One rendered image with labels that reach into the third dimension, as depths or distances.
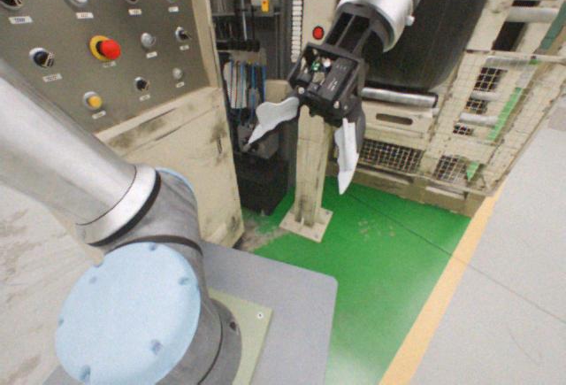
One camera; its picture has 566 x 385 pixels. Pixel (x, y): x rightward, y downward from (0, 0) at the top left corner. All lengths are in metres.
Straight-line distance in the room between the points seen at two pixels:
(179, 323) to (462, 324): 1.31
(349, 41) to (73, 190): 0.39
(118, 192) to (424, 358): 1.24
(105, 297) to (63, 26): 0.53
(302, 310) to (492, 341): 1.05
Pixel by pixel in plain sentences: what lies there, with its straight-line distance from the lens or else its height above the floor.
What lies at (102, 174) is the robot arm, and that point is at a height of 0.98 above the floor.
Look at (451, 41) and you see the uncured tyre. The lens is 0.75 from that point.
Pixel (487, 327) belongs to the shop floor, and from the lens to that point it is 1.53.
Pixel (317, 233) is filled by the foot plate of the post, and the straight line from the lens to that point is 1.48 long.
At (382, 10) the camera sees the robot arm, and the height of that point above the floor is 1.15.
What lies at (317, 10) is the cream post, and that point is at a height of 1.13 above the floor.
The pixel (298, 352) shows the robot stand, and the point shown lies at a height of 0.60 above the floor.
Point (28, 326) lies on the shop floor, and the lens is 1.68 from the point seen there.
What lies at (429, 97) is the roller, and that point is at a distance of 0.89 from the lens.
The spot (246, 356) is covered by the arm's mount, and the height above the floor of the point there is 0.63.
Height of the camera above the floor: 1.16
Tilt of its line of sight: 37 degrees down
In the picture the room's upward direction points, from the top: straight up
